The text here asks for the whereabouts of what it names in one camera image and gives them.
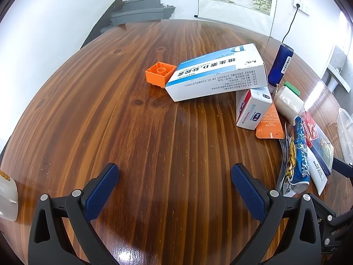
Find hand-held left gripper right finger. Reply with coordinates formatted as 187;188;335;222
231;163;323;265

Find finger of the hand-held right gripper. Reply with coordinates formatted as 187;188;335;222
311;194;338;227
333;157;353;181

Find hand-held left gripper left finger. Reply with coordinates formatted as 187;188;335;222
28;163;120;265

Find white paper box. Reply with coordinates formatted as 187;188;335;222
307;146;329;196

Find clear plastic bowl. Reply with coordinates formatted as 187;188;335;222
337;108;353;163

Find red and dark blue box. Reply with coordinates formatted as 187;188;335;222
303;112;334;177

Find blue snack packet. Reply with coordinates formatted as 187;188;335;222
279;116;312;197

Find orange tube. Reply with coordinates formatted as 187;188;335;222
255;103;285;139

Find small white red-label medicine box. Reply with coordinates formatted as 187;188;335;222
236;86;273;130

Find white bandage roll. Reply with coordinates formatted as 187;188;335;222
274;86;305;122

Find large white blue medicine box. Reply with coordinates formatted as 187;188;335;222
165;43;269;102

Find brown wooden desktop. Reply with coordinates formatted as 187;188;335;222
0;19;353;265

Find green toy block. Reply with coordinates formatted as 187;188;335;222
284;81;300;96

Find white plastic container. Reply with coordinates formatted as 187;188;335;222
0;168;19;222

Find dark blue bottle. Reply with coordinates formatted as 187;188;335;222
268;44;294;93

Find orange toy block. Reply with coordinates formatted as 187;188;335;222
145;62;177;89

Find window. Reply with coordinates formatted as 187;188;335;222
338;9;353;51

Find grey stairs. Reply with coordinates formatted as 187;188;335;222
80;0;176;47

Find white pedestal sink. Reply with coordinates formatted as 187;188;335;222
325;63;352;93

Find black power cable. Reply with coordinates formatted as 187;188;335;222
282;6;300;45

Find white wall socket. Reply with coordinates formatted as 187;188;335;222
293;0;310;14

